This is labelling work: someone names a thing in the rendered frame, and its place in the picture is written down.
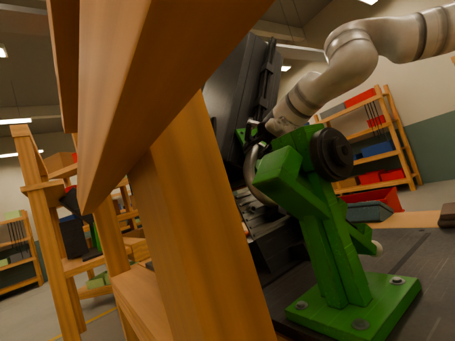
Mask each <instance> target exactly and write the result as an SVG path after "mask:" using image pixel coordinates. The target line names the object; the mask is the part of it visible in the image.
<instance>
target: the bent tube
mask: <svg viewBox="0 0 455 341"><path fill-rule="evenodd" d="M262 147H265V145H264V144H262V143H257V144H255V145H254V146H253V148H252V149H251V150H250V151H249V152H247V154H246V158H245V160H244V165H243V175H244V180H245V183H246V185H247V187H248V189H249V190H250V192H251V193H252V194H253V195H254V197H255V198H256V199H258V201H260V202H261V203H262V204H264V205H266V206H268V207H270V208H274V207H276V206H277V205H278V204H277V203H275V202H274V201H273V200H272V199H270V198H269V197H267V196H266V195H265V194H263V193H262V192H261V191H259V190H258V189H257V188H256V187H254V186H253V185H252V182H253V179H254V178H255V164H256V161H257V156H258V153H259V151H260V150H261V148H262ZM286 214H287V215H289V216H291V217H294V216H293V215H292V214H291V213H289V212H288V211H286ZM294 218H296V217H294Z"/></svg>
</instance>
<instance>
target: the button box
mask: <svg viewBox="0 0 455 341"><path fill-rule="evenodd" d="M347 205H348V208H347V216H346V219H347V220H349V221H350V222H351V223H378V222H383V221H385V220H386V219H388V218H389V217H390V216H391V215H393V214H394V213H393V209H392V208H391V207H389V206H388V205H386V204H384V203H382V202H381V201H379V200H377V201H375V200H371V201H369V202H358V203H348V204H347Z"/></svg>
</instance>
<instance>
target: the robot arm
mask: <svg viewBox="0 0 455 341"><path fill-rule="evenodd" d="M453 51H455V1H454V2H451V3H447V4H443V5H439V6H437V7H432V8H429V9H425V10H422V11H419V12H415V13H413V14H408V15H406V16H390V17H379V18H364V19H359V20H354V21H350V22H348V23H345V24H343V25H341V26H339V27H338V28H336V29H335V30H334V31H332V32H331V33H330V34H329V36H328V37H327V39H326V41H325V44H324V54H325V57H326V61H327V63H328V68H327V69H326V71H325V72H324V73H322V74H320V73H319V72H308V73H307V74H305V75H304V76H303V77H302V78H301V79H300V80H299V81H298V83H297V84H296V85H295V86H294V87H293V88H292V89H291V90H290V91H289V92H288V93H287V94H286V95H285V96H284V97H283V98H282V99H281V100H280V101H279V102H278V103H277V104H276V105H275V107H274V108H273V109H272V110H271V111H270V113H269V114H268V115H267V116H266V117H265V118H264V119H263V120H260V121H259V122H258V121H254V120H253V118H251V117H250V118H249V119H248V122H247V124H246V131H245V138H244V140H245V141H247V142H248V143H247V144H246V145H245V146H244V153H245V154H247V152H249V151H250V150H251V149H252V148H253V146H254V145H255V144H257V143H260V142H261V141H264V142H266V145H265V147H262V148H261V150H260V151H259V153H258V156H257V160H258V159H259V160H260V159H262V157H264V155H266V154H269V153H271V152H273V149H272V145H271V141H272V140H274V139H276V138H278V137H281V136H282V135H284V134H287V133H289V132H291V131H293V130H295V129H298V128H299V127H302V126H303V125H304V124H306V123H307V122H308V121H309V119H310V118H311V117H312V116H313V115H314V114H315V113H316V112H317V111H318V110H319V109H321V108H322V107H323V106H324V105H325V104H326V103H327V102H329V101H330V100H332V99H334V98H337V97H338V96H340V95H342V94H344V93H346V92H348V91H350V90H352V89H354V88H356V87H357V86H359V85H361V84H362V83H363V82H364V81H366V80H367V79H368V78H369V77H370V75H371V74H372V73H373V72H374V70H375V68H376V66H377V64H378V56H379V55H381V56H384V57H386V58H387V59H388V60H390V61H391V62H393V63H394V64H405V63H409V62H415V61H418V60H423V59H427V58H432V57H435V56H439V55H443V54H447V53H450V52H453ZM255 127H257V130H258V132H257V133H256V134H255V135H254V136H252V135H251V132H252V130H253V129H254V128H255Z"/></svg>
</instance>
